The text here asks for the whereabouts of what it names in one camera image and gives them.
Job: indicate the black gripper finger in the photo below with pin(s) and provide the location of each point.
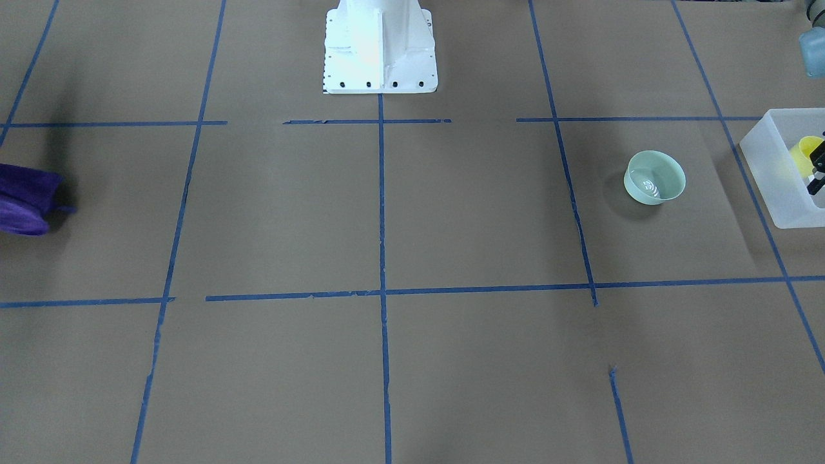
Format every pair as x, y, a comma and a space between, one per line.
817, 160

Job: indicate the yellow plastic cup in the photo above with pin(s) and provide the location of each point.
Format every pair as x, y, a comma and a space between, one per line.
800, 154

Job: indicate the pale green bowl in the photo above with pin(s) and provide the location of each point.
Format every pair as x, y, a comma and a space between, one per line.
652, 178

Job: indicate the purple cloth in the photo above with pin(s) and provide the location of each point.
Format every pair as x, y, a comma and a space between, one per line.
28, 198

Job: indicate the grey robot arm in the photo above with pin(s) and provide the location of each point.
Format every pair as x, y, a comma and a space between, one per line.
812, 51

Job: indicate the translucent plastic storage box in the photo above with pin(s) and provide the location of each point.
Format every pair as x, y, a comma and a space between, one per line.
766, 148

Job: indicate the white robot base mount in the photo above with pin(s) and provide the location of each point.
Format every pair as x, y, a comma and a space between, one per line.
379, 47

